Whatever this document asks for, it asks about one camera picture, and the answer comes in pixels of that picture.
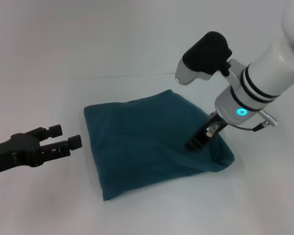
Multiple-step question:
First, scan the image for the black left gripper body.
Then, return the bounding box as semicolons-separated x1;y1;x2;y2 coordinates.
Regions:
0;126;49;176

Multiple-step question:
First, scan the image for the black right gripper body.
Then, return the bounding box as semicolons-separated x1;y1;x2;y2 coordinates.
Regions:
190;111;229;147

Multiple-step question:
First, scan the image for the teal blue shirt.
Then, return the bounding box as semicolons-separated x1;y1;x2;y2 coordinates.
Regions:
83;89;236;202

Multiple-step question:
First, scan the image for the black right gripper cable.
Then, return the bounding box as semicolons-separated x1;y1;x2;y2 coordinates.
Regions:
229;121;263;132

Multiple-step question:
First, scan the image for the silver right arm cable plug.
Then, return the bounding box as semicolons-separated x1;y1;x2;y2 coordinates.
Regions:
254;110;279;128

